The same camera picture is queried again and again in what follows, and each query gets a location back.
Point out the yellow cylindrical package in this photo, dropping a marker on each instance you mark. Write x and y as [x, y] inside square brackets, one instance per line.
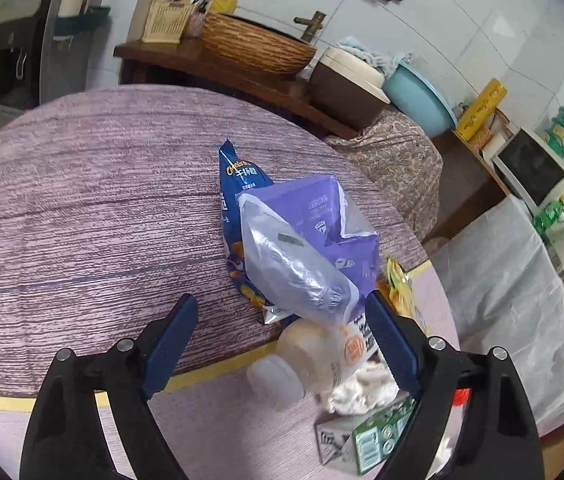
[481, 107]

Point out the floral patterned cloth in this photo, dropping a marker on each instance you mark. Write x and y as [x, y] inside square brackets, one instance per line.
[396, 160]

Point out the silver and purple plastic bag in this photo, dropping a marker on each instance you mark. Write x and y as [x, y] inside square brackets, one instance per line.
[282, 260]

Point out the crumpled white tissue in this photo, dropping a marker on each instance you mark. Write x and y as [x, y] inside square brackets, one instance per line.
[356, 392]

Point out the brown and cream pot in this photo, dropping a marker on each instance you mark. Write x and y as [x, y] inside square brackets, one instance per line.
[341, 95]

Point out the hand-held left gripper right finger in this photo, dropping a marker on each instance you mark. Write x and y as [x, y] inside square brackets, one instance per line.
[391, 345]

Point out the beige chopstick holder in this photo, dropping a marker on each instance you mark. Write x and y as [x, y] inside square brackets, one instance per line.
[167, 22]

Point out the woven wicker basket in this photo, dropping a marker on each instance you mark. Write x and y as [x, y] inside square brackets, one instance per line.
[252, 45]

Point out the green and white carton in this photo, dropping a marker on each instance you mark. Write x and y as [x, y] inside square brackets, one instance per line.
[376, 435]

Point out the grey water dispenser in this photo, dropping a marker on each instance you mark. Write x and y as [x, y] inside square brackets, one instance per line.
[12, 60]

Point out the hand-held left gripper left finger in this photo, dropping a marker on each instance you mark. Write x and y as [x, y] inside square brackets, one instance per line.
[172, 345]

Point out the dark wooden sideboard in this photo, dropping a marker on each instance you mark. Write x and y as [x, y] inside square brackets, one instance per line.
[162, 55]

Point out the light wooden cabinet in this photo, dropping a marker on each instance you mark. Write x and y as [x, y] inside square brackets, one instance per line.
[466, 175]

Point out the bamboo tap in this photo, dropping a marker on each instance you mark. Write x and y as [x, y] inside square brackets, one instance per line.
[314, 25]

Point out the white cover cloth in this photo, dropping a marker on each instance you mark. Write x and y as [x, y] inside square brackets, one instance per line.
[501, 285]

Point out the yellow snack wrapper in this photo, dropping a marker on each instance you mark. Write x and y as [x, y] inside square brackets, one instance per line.
[396, 280]

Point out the blue snack bag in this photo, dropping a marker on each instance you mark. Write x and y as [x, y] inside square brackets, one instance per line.
[242, 175]

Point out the beige plastic drink bottle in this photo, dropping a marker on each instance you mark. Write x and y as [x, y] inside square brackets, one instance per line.
[312, 355]

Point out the pale blue towel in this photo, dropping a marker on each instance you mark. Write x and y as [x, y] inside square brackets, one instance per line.
[381, 60]

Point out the white microwave oven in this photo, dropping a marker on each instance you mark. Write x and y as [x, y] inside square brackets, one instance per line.
[526, 170]

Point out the green plastic bottle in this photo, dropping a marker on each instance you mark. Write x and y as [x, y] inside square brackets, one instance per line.
[549, 217]

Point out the light blue plastic basin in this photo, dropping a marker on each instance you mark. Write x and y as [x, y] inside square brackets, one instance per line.
[416, 100]

